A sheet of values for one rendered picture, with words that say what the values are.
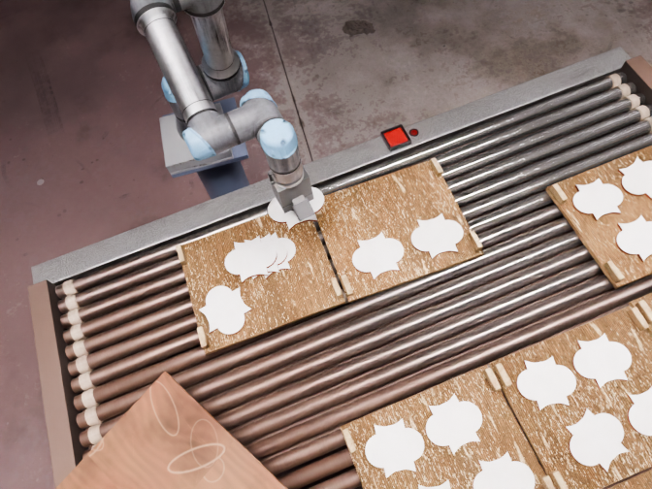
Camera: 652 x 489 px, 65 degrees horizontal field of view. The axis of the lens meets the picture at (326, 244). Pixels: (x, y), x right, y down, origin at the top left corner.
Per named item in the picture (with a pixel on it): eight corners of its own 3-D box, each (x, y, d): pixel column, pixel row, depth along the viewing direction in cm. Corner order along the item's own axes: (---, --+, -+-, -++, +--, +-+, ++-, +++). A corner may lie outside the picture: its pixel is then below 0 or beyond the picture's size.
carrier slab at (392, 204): (309, 203, 160) (309, 200, 158) (433, 161, 163) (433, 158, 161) (348, 303, 145) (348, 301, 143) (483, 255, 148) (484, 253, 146)
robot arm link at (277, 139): (284, 108, 110) (301, 136, 107) (291, 140, 120) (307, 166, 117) (250, 123, 110) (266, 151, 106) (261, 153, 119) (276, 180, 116)
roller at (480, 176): (69, 332, 153) (60, 327, 148) (642, 109, 170) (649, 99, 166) (72, 347, 151) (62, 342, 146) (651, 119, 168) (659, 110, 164)
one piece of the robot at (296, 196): (282, 201, 116) (293, 234, 130) (318, 183, 117) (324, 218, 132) (260, 163, 121) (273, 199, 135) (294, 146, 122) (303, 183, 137)
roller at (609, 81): (62, 288, 159) (52, 282, 155) (614, 78, 177) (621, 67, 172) (64, 302, 157) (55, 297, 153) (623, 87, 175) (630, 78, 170)
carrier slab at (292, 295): (179, 248, 157) (177, 246, 155) (305, 203, 160) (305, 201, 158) (206, 355, 142) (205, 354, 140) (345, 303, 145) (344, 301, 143)
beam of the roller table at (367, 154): (41, 274, 164) (30, 266, 159) (613, 58, 183) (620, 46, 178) (45, 297, 160) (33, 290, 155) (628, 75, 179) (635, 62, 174)
